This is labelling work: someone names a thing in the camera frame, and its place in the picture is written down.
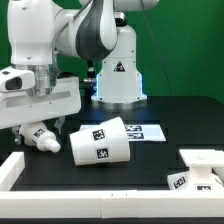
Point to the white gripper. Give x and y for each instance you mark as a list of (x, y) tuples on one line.
[(18, 108)]

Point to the white lamp base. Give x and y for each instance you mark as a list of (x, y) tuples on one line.
[(199, 177)]

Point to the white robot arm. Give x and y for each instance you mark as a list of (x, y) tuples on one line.
[(31, 88)]

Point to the white lamp bulb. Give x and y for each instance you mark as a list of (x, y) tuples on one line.
[(37, 134)]

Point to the white lamp shade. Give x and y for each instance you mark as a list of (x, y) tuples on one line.
[(104, 143)]

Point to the white marker sheet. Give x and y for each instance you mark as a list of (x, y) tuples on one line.
[(144, 132)]

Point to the white right fence bar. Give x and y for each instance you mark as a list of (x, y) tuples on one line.
[(220, 172)]

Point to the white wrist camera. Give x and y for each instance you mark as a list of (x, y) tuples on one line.
[(12, 80)]

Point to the black camera stand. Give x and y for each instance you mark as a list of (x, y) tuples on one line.
[(90, 81)]

